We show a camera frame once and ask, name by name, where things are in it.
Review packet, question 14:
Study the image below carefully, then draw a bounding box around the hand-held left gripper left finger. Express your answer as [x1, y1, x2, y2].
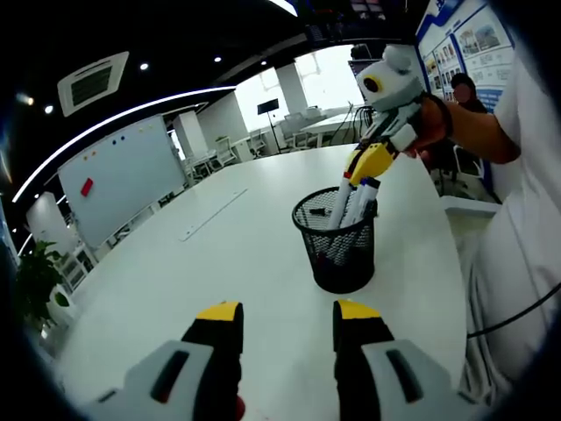
[85, 300, 245, 421]

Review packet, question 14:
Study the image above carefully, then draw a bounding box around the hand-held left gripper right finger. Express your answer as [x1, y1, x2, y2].
[331, 299, 490, 421]

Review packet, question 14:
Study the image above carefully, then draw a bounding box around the blue cap whiteboard marker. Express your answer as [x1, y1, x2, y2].
[354, 177, 373, 225]

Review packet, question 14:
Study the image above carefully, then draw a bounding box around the red cap whiteboard marker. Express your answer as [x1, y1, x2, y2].
[326, 172, 357, 232]

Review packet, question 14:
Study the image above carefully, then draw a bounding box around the black mesh pen holder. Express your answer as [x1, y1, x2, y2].
[291, 187, 379, 295]

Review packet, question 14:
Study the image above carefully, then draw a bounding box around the large whiteboard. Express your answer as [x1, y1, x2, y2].
[56, 114, 188, 249]

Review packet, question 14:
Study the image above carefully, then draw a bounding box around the white background table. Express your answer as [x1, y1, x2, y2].
[302, 111, 365, 148]

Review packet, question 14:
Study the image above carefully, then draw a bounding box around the white chair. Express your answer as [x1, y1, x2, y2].
[440, 195, 501, 220]

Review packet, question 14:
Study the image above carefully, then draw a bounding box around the black panel on stand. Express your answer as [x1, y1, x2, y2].
[257, 98, 281, 154]

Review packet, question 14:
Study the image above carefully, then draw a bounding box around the straight ceiling light strip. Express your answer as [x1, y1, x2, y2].
[269, 0, 299, 18]

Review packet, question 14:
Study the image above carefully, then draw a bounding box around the white low shelf unit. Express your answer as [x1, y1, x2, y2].
[56, 245, 96, 290]

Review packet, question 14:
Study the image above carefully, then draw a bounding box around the group of white office chairs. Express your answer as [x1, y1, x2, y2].
[183, 104, 334, 176]

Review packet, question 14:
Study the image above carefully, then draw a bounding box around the operator in white shirt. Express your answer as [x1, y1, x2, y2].
[459, 43, 561, 396]

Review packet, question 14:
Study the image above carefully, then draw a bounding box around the green potted plant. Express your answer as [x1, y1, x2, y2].
[17, 239, 74, 330]

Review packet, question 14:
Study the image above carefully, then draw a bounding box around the row of round coloured magnets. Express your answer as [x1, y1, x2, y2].
[82, 124, 154, 160]

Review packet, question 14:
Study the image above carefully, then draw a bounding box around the curved ceiling light strip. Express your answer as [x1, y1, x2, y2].
[11, 86, 237, 203]

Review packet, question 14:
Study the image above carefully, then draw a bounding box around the white ceiling air conditioner vent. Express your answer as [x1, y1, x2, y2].
[56, 51, 131, 118]

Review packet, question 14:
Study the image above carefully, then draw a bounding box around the bundle of black cables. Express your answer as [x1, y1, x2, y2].
[332, 103, 378, 144]

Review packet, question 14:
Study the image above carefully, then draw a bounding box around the blue white wall display board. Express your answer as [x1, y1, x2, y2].
[415, 0, 516, 111]

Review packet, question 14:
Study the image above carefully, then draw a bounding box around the thin black cable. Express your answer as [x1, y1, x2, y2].
[466, 282, 561, 339]

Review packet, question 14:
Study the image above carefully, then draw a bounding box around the white table cable slot cover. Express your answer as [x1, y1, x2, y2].
[178, 188, 249, 242]

